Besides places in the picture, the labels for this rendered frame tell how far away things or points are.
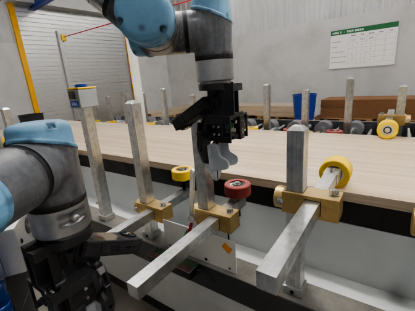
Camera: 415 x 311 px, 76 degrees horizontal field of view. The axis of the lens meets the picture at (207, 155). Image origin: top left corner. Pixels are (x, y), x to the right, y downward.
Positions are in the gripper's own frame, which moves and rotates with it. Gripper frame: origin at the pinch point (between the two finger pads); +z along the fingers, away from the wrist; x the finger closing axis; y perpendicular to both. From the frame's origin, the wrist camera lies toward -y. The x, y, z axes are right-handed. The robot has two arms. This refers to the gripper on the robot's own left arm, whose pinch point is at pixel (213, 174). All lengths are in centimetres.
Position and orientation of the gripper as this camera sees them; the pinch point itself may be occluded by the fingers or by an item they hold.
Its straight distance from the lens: 60.9
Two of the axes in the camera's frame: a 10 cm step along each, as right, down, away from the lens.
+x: 5.8, -2.7, 7.7
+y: 8.1, 1.1, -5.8
